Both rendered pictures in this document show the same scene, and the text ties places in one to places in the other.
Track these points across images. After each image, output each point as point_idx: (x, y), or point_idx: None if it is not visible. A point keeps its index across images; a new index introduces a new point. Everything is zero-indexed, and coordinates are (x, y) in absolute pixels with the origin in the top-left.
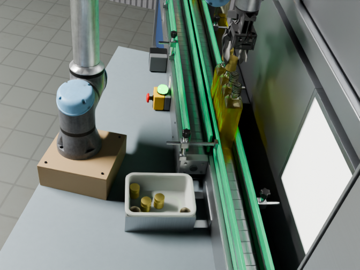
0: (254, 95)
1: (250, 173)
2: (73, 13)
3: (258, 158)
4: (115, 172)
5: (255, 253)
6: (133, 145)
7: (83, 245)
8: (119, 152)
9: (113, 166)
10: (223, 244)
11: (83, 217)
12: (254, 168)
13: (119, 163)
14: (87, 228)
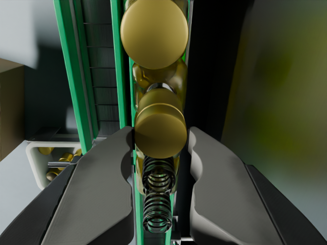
0: (245, 56)
1: (202, 103)
2: None
3: (215, 104)
4: (18, 113)
5: (163, 238)
6: (31, 48)
7: (21, 182)
8: (0, 112)
9: (4, 133)
10: (136, 230)
11: (8, 158)
12: (210, 96)
13: (15, 102)
14: (17, 168)
